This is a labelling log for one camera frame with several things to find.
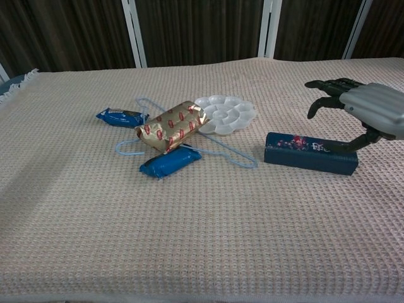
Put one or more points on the plain blue snack pack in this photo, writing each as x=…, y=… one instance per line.
x=170, y=162

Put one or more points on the blue table pad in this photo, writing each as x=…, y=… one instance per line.
x=11, y=83

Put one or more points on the white flower paint palette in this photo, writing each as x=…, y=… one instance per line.
x=227, y=115

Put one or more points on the white frame post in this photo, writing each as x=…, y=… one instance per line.
x=269, y=28
x=356, y=28
x=134, y=31
x=3, y=74

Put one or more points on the blue cookie pack with picture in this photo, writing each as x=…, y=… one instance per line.
x=118, y=118

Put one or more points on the grey blue-edged box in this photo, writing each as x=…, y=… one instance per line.
x=303, y=158

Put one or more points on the gold foil snack bag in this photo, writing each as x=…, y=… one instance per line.
x=170, y=126

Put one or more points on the beige waffle tablecloth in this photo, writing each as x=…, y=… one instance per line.
x=189, y=227

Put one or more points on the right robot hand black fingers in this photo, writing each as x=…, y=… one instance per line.
x=375, y=107

